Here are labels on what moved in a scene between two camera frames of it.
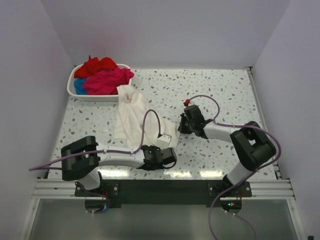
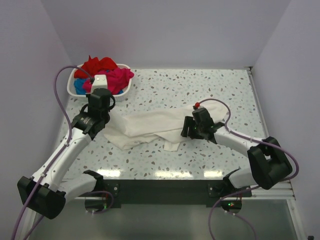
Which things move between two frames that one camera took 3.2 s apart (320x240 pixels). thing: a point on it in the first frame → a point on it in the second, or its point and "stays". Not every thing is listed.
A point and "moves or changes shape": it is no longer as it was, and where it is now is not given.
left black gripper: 155,148 → 88,96
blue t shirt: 78,85 stays
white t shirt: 129,125 moves or changes shape
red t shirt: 93,65 stays
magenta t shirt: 106,82 stays
